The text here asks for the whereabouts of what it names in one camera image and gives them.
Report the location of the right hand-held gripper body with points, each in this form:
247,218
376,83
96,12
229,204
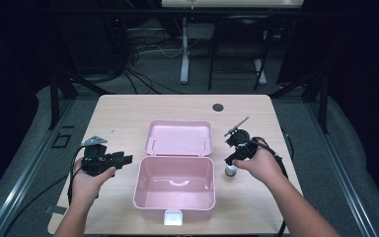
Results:
243,144

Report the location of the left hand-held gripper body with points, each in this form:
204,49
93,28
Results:
97,158

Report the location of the small white bottle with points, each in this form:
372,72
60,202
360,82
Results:
231,170

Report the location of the pink plastic storage box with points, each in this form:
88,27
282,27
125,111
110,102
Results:
177,174

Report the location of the person's right hand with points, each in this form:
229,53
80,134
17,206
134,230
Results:
263,166

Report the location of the person's left hand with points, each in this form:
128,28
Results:
87,186

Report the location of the grey tape strip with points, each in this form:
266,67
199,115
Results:
56,210

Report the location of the black metal stand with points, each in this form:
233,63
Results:
57,98
316,95

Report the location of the white desk leg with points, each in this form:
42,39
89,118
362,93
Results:
260,72
185,56

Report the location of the black chair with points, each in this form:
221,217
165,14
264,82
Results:
240,42

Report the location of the grey box under desk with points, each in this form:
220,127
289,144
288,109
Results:
200,31

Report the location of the white desk top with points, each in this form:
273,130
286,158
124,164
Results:
230,3

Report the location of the aluminium floor rail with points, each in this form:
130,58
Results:
23,174
342,174

